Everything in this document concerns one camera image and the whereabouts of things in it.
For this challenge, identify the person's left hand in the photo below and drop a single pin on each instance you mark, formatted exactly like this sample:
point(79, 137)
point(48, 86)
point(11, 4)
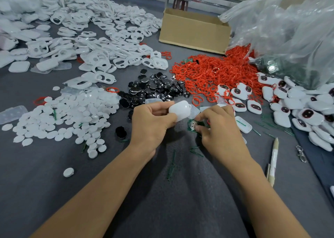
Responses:
point(148, 126)

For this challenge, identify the person's right hand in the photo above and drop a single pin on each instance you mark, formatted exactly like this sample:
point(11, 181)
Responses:
point(221, 136)

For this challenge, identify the person's right thumb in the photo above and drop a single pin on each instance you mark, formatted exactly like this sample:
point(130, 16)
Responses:
point(205, 131)

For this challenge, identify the person's left thumb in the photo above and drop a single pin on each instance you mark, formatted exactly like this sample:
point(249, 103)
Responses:
point(168, 120)

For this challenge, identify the person's right middle finger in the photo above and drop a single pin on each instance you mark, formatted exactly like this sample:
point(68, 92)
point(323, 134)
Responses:
point(221, 107)

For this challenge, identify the small green circuit board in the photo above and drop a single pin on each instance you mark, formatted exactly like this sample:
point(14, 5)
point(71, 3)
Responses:
point(193, 126)

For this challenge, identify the white plastic shell half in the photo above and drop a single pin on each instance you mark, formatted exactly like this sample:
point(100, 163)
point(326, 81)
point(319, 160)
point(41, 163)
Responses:
point(180, 110)

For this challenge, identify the person's left forearm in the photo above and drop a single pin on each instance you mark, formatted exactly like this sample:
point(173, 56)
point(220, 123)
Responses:
point(99, 196)

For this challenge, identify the person's right forearm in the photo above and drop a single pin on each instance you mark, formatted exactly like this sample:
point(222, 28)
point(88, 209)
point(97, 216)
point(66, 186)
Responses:
point(263, 201)

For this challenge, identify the green plastic strip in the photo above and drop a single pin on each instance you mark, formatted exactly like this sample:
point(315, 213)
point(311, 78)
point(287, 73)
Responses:
point(171, 166)
point(195, 151)

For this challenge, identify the white shell with green strip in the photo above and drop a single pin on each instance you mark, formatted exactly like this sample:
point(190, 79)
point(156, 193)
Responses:
point(243, 124)

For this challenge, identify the pile of red rubber loops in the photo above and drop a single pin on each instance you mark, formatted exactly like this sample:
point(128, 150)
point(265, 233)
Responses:
point(221, 73)

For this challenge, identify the pile of black glossy lenses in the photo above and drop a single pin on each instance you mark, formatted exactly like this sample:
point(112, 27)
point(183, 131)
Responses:
point(154, 89)

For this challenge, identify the single black glossy lens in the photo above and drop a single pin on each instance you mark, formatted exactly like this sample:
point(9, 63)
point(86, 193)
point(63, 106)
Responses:
point(120, 132)

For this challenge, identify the scatter of green plastic strips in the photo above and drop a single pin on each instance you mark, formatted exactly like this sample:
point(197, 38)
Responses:
point(274, 126)

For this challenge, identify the single red rubber loop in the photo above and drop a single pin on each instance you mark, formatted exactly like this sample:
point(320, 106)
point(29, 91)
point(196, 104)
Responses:
point(112, 89)
point(39, 101)

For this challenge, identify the bag of green circuit boards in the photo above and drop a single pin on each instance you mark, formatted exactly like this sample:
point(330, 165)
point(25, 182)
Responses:
point(279, 68)

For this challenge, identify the pile of assembled white toys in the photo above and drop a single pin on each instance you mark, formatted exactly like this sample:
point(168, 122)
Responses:
point(294, 107)

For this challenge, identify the white pen tool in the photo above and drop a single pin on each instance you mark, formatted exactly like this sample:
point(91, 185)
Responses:
point(273, 162)

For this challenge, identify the grey felt table cover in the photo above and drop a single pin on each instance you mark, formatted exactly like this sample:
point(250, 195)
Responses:
point(161, 198)

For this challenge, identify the brown cardboard box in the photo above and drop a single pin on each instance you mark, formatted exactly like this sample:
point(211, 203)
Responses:
point(194, 29)

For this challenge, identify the silver metal clasp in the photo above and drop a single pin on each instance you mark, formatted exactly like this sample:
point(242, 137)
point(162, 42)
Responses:
point(301, 153)

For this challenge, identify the pile of white round discs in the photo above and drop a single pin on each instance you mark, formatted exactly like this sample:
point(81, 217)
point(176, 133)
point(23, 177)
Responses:
point(67, 120)

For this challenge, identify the heap of clear plastic bags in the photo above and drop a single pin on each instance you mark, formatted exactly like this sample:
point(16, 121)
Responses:
point(287, 23)

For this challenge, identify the single white round disc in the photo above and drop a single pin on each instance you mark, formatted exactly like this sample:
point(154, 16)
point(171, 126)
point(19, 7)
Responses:
point(68, 172)

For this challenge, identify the pile of white plastic frames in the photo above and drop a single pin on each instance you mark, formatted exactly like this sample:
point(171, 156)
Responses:
point(86, 34)

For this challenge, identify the clear plastic tray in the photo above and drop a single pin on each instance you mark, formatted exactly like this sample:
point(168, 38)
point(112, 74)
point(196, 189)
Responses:
point(13, 114)

